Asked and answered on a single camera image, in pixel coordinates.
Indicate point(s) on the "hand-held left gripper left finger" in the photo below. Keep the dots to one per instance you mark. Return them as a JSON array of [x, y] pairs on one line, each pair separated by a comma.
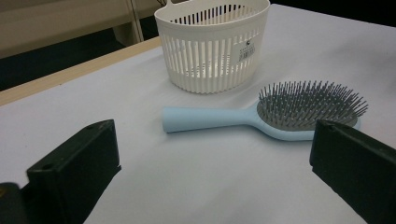
[[74, 174]]

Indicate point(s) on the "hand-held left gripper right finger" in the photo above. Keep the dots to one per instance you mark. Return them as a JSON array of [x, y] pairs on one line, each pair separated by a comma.
[[358, 168]]

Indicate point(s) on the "light blue hairbrush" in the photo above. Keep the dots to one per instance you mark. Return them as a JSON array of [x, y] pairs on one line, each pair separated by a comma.
[[202, 118]]

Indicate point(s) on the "white slotted plastic basket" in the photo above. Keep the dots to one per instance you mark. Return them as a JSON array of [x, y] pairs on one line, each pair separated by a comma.
[[211, 62]]

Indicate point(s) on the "white table mat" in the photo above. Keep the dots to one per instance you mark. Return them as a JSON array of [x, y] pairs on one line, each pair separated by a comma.
[[193, 186]]

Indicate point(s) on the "beige desk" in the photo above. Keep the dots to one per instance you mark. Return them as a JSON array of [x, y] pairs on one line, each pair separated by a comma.
[[46, 25]]

